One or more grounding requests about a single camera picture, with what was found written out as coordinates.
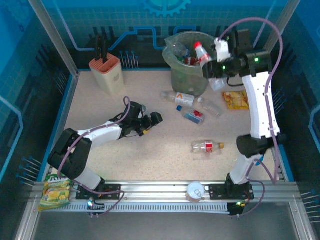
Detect clear bottle white cap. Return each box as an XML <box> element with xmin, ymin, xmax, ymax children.
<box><xmin>197</xmin><ymin>97</ymin><xmax>225</xmax><ymax>118</ymax></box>

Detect blue cap bottle red label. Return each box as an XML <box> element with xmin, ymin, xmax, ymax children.
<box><xmin>176</xmin><ymin>105</ymin><xmax>206</xmax><ymax>125</ymax></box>

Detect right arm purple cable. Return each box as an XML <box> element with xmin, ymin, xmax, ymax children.
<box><xmin>217</xmin><ymin>16</ymin><xmax>285</xmax><ymax>218</ymax></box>

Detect crushed bottle with blue cap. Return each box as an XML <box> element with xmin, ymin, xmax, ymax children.
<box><xmin>171</xmin><ymin>41</ymin><xmax>191</xmax><ymax>58</ymax></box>

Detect aluminium frame post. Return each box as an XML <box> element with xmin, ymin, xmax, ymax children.
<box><xmin>250</xmin><ymin>0</ymin><xmax>301</xmax><ymax>77</ymax></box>
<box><xmin>27</xmin><ymin>0</ymin><xmax>80</xmax><ymax>77</ymax></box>

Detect clear bottle white orange label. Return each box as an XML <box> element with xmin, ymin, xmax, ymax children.
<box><xmin>161</xmin><ymin>90</ymin><xmax>196</xmax><ymax>107</ymax></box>

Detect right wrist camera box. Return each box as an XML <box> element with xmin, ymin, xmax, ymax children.
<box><xmin>213</xmin><ymin>39</ymin><xmax>231</xmax><ymax>63</ymax></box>

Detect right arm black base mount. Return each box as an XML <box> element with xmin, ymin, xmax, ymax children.
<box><xmin>208</xmin><ymin>183</ymin><xmax>255</xmax><ymax>201</ymax></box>

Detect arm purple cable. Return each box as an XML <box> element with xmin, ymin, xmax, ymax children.
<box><xmin>57</xmin><ymin>96</ymin><xmax>132</xmax><ymax>217</ymax></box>
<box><xmin>217</xmin><ymin>16</ymin><xmax>285</xmax><ymax>218</ymax></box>

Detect slotted grey cable duct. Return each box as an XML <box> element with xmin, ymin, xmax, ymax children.
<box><xmin>41</xmin><ymin>201</ymin><xmax>231</xmax><ymax>214</ymax></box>

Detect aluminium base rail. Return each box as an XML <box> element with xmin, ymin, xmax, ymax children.
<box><xmin>31</xmin><ymin>180</ymin><xmax>301</xmax><ymax>204</ymax></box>

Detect red cap plastic bottle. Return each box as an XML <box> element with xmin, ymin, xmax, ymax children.
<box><xmin>193</xmin><ymin>41</ymin><xmax>226</xmax><ymax>92</ymax></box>

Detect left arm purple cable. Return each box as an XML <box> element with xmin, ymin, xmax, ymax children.
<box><xmin>57</xmin><ymin>96</ymin><xmax>132</xmax><ymax>217</ymax></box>

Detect red label bottle yellow cap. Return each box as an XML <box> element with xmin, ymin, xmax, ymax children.
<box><xmin>191</xmin><ymin>140</ymin><xmax>225</xmax><ymax>154</ymax></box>

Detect yellow chips bag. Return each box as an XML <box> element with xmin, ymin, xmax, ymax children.
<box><xmin>222</xmin><ymin>90</ymin><xmax>250</xmax><ymax>111</ymax></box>

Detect black handled knife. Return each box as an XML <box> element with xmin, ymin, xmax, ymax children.
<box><xmin>94</xmin><ymin>36</ymin><xmax>103</xmax><ymax>62</ymax></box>
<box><xmin>100</xmin><ymin>34</ymin><xmax>109</xmax><ymax>63</ymax></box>

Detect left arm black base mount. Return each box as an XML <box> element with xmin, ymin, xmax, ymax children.
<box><xmin>75</xmin><ymin>183</ymin><xmax>124</xmax><ymax>201</ymax></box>

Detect tin can with pull tab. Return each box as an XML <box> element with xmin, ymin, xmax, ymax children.
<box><xmin>186</xmin><ymin>181</ymin><xmax>206</xmax><ymax>203</ymax></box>

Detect metal mesh waste bin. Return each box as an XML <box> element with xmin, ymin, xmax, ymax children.
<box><xmin>162</xmin><ymin>31</ymin><xmax>217</xmax><ymax>98</ymax></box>

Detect bottle red striped label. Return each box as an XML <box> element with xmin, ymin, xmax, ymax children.
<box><xmin>186</xmin><ymin>56</ymin><xmax>201</xmax><ymax>67</ymax></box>

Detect green yellow snack bag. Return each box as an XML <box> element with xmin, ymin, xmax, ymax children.
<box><xmin>37</xmin><ymin>172</ymin><xmax>74</xmax><ymax>212</ymax></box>

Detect beige knife block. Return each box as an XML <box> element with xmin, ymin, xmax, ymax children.
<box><xmin>89</xmin><ymin>54</ymin><xmax>125</xmax><ymax>96</ymax></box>

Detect black controller board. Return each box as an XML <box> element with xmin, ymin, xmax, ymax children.
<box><xmin>86</xmin><ymin>197</ymin><xmax>106</xmax><ymax>219</ymax></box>
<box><xmin>227</xmin><ymin>199</ymin><xmax>249</xmax><ymax>218</ymax></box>

